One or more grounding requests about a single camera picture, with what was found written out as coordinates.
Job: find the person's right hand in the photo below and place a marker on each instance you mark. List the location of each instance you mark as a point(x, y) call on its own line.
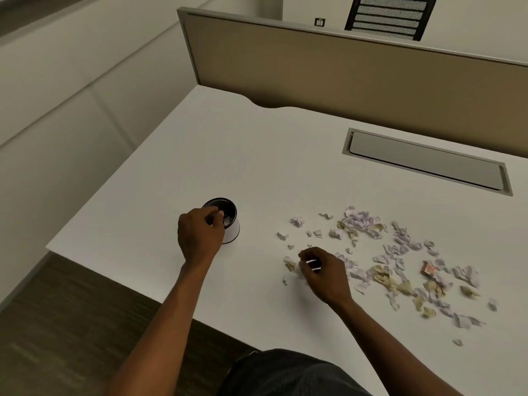
point(330, 280)

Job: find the wall socket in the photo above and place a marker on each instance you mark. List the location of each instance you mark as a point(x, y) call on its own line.
point(319, 22)

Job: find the red printed paper piece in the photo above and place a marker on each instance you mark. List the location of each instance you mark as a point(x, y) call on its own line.
point(429, 269)

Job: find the person's left fingers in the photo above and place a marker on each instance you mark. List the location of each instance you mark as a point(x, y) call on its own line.
point(214, 218)

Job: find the white cup with black inside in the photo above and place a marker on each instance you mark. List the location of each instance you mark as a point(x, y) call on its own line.
point(232, 230)

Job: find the person's dark shorts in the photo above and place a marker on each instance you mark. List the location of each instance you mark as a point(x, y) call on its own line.
point(288, 375)

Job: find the person's right forearm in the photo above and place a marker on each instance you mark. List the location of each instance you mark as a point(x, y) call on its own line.
point(392, 350)

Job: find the person's left forearm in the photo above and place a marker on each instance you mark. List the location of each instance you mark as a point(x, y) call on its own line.
point(165, 325)

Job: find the beige desk partition panel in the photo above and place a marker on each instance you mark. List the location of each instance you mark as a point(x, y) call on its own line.
point(350, 82)

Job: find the small white paper scrap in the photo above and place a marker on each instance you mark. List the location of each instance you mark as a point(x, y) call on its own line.
point(315, 264)

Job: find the person's left hand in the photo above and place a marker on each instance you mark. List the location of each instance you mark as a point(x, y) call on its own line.
point(196, 237)

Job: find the black mesh office chair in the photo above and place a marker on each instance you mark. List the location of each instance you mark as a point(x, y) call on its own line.
point(390, 16)

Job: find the person's right fingers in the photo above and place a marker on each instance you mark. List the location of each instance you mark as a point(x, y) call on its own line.
point(314, 254)

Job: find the pile of torn paper scraps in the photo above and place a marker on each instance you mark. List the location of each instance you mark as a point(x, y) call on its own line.
point(387, 280)

